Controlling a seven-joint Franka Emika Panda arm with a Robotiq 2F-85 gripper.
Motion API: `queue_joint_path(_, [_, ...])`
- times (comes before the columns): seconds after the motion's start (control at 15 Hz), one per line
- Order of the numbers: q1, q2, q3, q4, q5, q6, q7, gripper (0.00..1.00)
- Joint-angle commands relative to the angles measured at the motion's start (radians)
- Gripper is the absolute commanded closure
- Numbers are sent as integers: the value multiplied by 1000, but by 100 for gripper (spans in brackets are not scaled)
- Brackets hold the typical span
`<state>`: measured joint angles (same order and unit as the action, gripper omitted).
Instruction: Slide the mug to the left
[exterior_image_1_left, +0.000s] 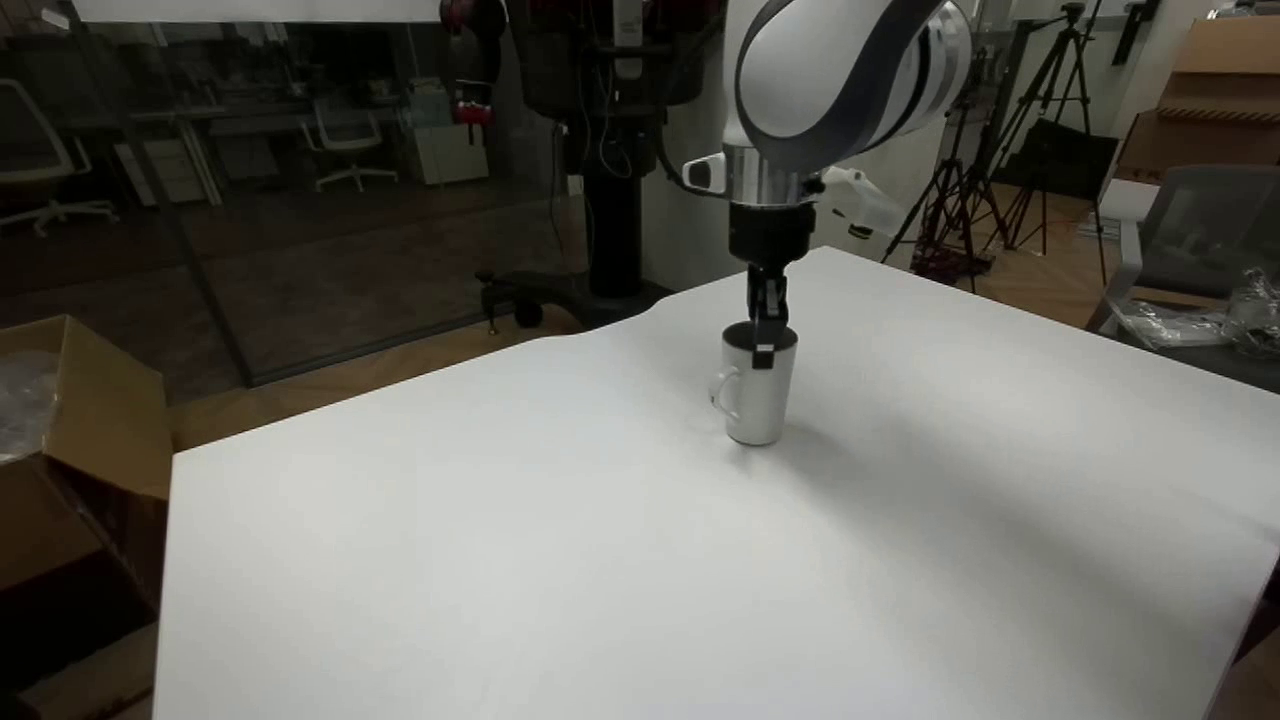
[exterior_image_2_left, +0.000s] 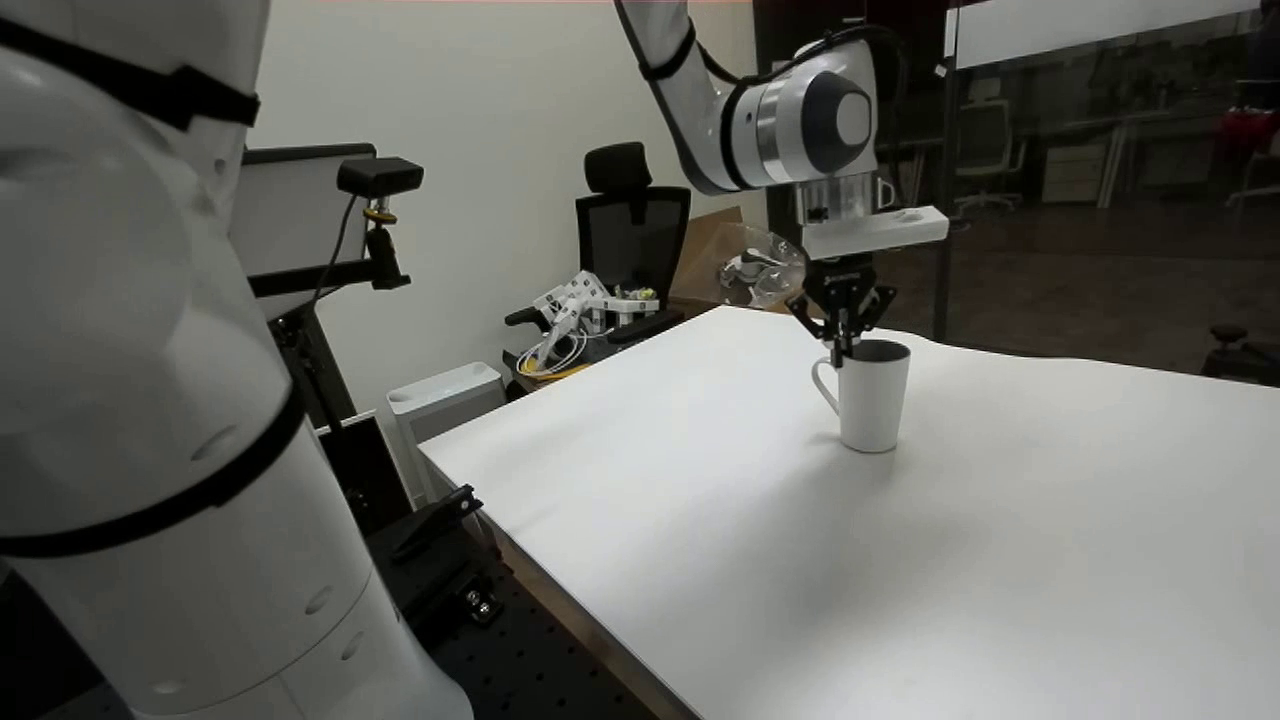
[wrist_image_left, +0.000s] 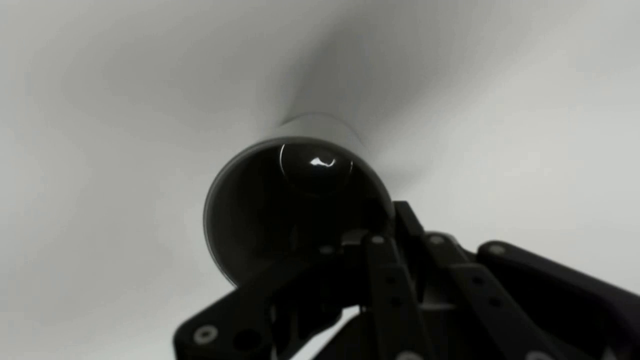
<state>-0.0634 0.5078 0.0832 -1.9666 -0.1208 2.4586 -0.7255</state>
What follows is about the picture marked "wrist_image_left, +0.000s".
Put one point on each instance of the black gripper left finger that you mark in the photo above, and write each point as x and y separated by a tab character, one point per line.
386	287

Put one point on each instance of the white mug dark interior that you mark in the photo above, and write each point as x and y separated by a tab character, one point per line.
266	200

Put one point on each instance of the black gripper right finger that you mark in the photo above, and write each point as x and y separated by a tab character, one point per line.
507	300

